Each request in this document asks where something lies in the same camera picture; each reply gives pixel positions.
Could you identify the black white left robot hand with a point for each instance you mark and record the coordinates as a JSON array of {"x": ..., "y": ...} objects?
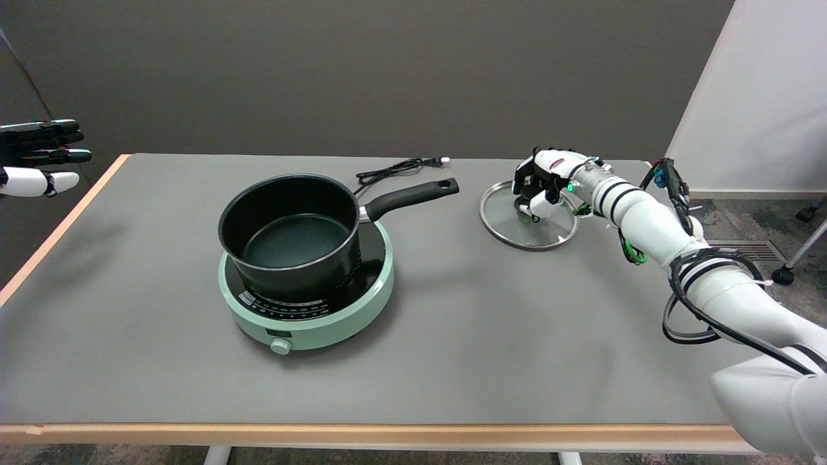
[{"x": 32, "y": 181}]

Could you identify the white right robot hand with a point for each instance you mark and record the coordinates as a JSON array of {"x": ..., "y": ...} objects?
[{"x": 562, "y": 165}]

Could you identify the glass pot lid black knob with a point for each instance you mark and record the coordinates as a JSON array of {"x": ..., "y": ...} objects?
[{"x": 530, "y": 232}]

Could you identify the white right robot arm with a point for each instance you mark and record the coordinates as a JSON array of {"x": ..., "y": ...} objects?
[{"x": 652, "y": 223}]

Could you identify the metal floor vent grille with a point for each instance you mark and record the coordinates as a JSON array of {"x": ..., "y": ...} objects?
[{"x": 762, "y": 250}]

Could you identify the chair base with casters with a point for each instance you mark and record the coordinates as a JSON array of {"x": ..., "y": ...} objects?
[{"x": 784, "y": 276}]

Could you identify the green round induction cooker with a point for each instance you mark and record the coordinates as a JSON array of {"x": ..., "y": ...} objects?
[{"x": 336, "y": 320}]

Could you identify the white table leg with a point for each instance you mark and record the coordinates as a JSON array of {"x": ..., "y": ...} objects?
[
  {"x": 217, "y": 455},
  {"x": 570, "y": 458}
]

